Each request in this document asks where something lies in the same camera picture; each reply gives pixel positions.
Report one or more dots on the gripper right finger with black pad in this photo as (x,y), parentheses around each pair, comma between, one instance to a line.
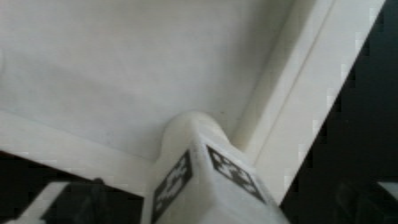
(367,203)

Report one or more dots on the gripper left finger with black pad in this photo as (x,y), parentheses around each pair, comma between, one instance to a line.
(72,203)

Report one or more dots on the white table leg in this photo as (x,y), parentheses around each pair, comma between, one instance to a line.
(205,189)

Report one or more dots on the white square table top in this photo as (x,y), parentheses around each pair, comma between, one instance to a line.
(116,62)

